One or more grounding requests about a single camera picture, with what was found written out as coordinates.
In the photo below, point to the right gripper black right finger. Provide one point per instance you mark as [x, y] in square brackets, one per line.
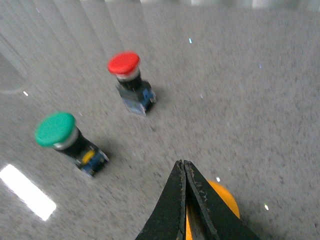
[208, 217]

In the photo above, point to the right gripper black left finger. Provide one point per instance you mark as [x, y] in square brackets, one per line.
[168, 219]

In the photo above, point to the yellow push button switch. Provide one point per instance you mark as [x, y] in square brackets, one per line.
[225, 195]

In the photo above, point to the white pleated curtain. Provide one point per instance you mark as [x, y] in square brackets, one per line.
[309, 5]

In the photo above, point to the red push button switch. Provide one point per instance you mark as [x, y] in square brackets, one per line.
[136, 93]

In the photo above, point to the green push button switch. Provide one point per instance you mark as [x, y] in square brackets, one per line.
[59, 131]

